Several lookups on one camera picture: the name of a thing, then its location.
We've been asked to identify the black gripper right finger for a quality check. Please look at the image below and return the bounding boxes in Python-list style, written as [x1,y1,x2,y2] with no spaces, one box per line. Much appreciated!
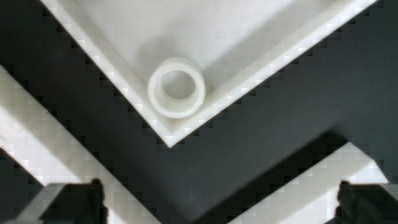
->
[334,181,398,224]

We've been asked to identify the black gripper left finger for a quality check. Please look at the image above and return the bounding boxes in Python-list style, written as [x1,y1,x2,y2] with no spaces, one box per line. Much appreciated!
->
[16,179,108,224]

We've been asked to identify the white square table top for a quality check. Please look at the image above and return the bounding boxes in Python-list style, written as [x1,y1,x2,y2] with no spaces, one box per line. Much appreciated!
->
[39,0,378,146]

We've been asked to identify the white L-shaped obstacle fence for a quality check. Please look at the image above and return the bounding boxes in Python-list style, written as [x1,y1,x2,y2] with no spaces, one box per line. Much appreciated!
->
[0,66,387,224]

